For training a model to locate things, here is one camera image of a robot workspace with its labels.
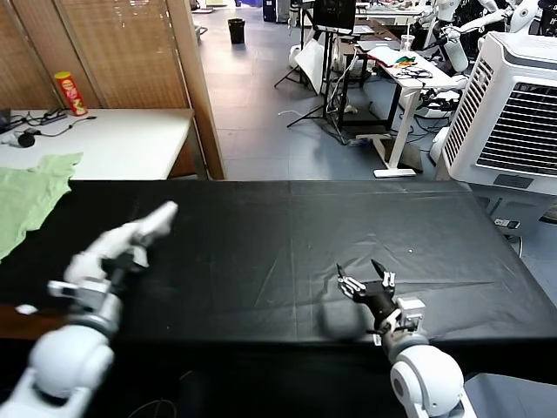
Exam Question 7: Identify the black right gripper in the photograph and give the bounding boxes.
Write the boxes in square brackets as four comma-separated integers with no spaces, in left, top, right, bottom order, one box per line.
[337,260,401,321]

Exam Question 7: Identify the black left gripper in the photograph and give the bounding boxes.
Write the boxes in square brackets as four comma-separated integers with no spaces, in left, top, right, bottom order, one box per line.
[102,256,149,293]

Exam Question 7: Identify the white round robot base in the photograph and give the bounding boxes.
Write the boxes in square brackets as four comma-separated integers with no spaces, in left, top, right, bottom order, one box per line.
[429,125,452,165]

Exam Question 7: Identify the black table cover cloth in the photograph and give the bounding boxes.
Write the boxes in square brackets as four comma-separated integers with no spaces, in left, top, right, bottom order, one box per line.
[0,177,557,380]

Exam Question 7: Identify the light green t-shirt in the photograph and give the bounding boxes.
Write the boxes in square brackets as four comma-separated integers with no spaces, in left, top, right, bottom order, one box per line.
[0,152,84,265]

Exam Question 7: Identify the white side table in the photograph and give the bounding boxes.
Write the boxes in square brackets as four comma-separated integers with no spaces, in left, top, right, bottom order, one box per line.
[0,107,196,180]

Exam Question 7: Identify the black white handheld device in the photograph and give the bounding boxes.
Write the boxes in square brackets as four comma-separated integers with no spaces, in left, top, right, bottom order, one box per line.
[1,129,37,148]

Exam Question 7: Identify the white standing desk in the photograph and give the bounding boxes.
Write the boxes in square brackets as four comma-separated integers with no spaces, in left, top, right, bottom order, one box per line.
[367,51,469,179]

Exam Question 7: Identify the red chips can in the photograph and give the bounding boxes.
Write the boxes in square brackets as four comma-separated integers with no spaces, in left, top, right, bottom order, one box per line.
[54,71,90,118]

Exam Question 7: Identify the black monitor tripod stand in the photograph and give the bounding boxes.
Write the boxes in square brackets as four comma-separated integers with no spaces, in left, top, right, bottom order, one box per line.
[286,25,349,145]

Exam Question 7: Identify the white air cooler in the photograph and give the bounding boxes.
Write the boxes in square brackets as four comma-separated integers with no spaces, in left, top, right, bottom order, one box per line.
[441,30,557,197]

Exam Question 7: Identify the wooden folding screen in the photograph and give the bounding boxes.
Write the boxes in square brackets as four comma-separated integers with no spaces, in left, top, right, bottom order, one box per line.
[0,0,225,179]

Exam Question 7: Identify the black light stand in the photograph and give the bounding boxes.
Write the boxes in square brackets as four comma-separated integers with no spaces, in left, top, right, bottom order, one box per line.
[273,8,325,95]

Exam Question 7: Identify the teal folded cloth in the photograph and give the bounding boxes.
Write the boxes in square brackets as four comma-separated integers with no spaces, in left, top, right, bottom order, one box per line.
[367,45,404,66]

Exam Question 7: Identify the white reflector board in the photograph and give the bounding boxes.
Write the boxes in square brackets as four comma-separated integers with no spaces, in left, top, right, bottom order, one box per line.
[294,38,325,95]

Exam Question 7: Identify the white humanoid robot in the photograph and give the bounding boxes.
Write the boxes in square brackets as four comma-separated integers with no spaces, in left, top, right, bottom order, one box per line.
[417,0,484,74]

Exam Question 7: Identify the black trash bin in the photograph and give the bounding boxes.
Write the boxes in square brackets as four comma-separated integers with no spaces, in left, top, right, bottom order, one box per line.
[227,17,246,44]

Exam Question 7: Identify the black monitor on stand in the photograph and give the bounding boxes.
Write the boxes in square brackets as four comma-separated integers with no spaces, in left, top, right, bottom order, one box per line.
[312,0,357,32]

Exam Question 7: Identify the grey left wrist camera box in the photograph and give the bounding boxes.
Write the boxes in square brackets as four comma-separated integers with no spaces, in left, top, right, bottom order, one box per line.
[46,278,110,313]

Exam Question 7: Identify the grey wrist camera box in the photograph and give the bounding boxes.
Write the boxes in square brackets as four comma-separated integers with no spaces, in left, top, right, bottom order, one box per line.
[46,278,110,313]
[394,297,426,332]

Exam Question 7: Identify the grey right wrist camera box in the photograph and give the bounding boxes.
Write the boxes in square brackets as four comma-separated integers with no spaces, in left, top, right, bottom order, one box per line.
[394,297,426,332]

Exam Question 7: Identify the grey usb cable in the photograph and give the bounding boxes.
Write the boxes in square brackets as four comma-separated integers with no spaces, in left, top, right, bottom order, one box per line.
[25,113,97,138]

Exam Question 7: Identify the black cable bundle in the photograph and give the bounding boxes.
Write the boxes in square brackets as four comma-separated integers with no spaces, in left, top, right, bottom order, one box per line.
[398,64,436,80]

